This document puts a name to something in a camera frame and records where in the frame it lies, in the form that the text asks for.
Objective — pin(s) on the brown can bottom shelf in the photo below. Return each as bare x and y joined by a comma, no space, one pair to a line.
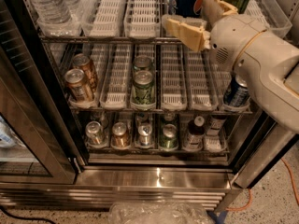
120,135

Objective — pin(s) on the top wire shelf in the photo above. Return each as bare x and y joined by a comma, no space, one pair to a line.
108,40

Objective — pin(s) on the blue pepsi can top shelf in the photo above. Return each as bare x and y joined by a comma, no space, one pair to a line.
185,8

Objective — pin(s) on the clear tray with brown cans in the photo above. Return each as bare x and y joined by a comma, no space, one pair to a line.
99,55

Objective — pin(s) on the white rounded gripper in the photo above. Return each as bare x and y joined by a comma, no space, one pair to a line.
234,38

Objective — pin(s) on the clear tray under water bottles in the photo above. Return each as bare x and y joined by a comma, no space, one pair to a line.
69,28

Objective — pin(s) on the dark labelled bottle bottom shelf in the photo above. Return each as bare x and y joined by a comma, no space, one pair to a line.
214,124

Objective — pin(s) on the wire shelf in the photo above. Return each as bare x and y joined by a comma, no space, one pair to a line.
108,40
161,111

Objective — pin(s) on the clear plastic bag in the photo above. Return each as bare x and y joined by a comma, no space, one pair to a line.
157,213

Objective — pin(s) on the blue pepsi can shelf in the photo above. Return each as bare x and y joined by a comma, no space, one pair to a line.
185,8
237,92

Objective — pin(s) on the green can rear middle shelf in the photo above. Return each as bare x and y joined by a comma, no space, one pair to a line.
142,63

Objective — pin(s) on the green can bottom shelf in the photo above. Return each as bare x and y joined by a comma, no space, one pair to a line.
169,138

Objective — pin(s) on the blue pepsi can middle shelf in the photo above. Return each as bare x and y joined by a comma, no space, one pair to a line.
237,92

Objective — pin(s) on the silver red can bottom shelf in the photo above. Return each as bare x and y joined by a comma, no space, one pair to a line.
145,134

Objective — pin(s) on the middle wire shelf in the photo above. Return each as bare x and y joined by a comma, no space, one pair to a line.
161,111

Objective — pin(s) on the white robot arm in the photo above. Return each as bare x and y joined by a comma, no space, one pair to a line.
276,91

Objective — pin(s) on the clear empty tray top right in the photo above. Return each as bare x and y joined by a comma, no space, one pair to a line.
271,15

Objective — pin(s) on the brown can shelf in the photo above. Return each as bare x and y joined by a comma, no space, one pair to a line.
78,84
120,135
86,64

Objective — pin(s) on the clear water bottle front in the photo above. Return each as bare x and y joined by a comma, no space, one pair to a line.
52,11

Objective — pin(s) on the green can front middle shelf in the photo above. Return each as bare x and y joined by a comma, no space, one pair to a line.
143,85

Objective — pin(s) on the clear empty tray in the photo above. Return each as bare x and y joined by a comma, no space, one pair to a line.
271,15
114,92
142,19
200,88
102,18
173,88

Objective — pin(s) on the brown can rear middle shelf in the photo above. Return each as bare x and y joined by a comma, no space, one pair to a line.
86,64

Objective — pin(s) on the glass fridge door left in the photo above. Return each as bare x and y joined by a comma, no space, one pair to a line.
26,106

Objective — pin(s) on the clear tray with green cans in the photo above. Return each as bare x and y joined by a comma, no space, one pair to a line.
148,50

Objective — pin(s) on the silver can bottom shelf left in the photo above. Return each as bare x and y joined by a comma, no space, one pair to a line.
95,133

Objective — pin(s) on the blue tape on floor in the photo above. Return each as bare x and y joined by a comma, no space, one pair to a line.
218,218

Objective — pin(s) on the brown bottle white cap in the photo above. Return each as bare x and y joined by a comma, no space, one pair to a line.
195,133

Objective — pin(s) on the stainless steel fridge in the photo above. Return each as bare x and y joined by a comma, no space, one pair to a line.
247,146

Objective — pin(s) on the brown can front middle shelf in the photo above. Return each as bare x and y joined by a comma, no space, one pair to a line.
78,84

